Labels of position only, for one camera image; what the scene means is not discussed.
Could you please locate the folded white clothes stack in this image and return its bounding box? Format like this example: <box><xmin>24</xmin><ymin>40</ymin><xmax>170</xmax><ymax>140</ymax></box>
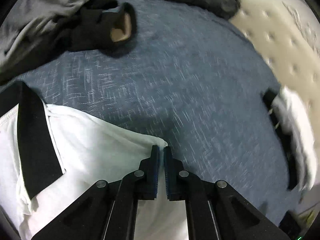
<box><xmin>262</xmin><ymin>86</ymin><xmax>318</xmax><ymax>191</ymax></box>

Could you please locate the white polo shirt black trim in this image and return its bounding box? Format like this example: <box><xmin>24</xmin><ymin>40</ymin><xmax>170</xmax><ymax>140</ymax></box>
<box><xmin>0</xmin><ymin>80</ymin><xmax>190</xmax><ymax>240</ymax></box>

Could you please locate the black garment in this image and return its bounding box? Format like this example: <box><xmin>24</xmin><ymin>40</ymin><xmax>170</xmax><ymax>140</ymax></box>
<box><xmin>1</xmin><ymin>0</ymin><xmax>137</xmax><ymax>85</ymax></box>

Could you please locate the cream tufted headboard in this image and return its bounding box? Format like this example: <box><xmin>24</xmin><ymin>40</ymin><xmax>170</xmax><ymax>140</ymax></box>
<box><xmin>231</xmin><ymin>0</ymin><xmax>319</xmax><ymax>136</ymax></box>

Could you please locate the grey crumpled garment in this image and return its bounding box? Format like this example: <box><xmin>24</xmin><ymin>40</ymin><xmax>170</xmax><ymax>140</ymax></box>
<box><xmin>1</xmin><ymin>0</ymin><xmax>88</xmax><ymax>64</ymax></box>

